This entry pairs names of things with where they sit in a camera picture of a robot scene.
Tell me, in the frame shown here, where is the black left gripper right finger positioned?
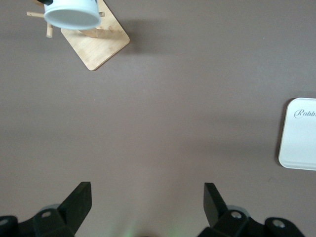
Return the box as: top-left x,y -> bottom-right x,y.
198,182 -> 250,237

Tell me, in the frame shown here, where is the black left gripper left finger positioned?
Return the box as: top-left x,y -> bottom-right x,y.
18,182 -> 92,237

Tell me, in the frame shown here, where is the wooden cup rack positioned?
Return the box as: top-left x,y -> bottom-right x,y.
26,0 -> 130,72

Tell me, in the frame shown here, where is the white smiley enamel cup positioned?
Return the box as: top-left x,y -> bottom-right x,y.
37,0 -> 101,31

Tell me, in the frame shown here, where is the cream rectangular Rabbit tray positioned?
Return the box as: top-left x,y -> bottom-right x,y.
278,97 -> 316,171

